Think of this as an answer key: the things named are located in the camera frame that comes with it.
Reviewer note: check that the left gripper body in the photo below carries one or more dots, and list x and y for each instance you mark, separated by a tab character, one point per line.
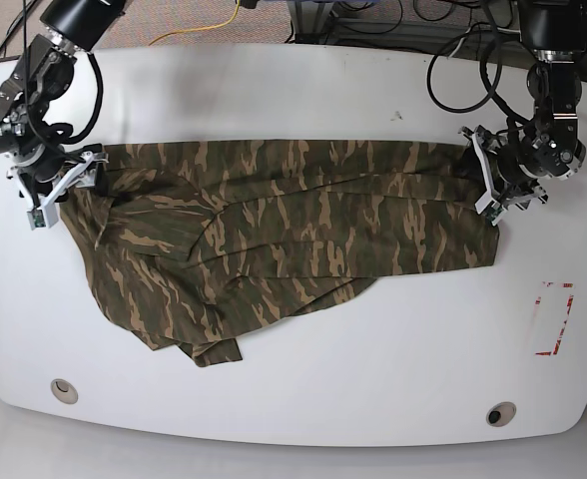
504	177

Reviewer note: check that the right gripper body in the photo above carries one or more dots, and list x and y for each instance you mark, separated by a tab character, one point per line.
49	178

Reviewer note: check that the camouflage t-shirt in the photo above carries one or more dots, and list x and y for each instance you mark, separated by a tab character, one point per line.
195	244

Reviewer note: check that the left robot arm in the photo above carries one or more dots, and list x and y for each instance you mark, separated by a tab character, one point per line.
555	34

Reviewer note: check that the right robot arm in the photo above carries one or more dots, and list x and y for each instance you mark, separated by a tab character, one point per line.
42	75

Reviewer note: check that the red tape marking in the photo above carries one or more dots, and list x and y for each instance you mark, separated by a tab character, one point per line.
550	317

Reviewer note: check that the grey metal stand base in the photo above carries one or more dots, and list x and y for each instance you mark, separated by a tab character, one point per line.
316	22

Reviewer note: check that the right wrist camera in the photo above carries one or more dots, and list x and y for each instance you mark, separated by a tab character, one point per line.
43	217

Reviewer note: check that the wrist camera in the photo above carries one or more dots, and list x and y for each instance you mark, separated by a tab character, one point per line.
43	217
490	208

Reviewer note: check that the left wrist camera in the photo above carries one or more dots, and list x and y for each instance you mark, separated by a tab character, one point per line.
490	208

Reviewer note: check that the left table cable grommet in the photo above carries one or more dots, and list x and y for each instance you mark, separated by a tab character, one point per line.
64	391

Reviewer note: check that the table cable grommet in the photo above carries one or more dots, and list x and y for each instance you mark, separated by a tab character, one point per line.
501	414
64	391

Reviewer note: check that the right table cable grommet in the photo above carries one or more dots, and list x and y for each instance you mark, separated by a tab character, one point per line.
501	414

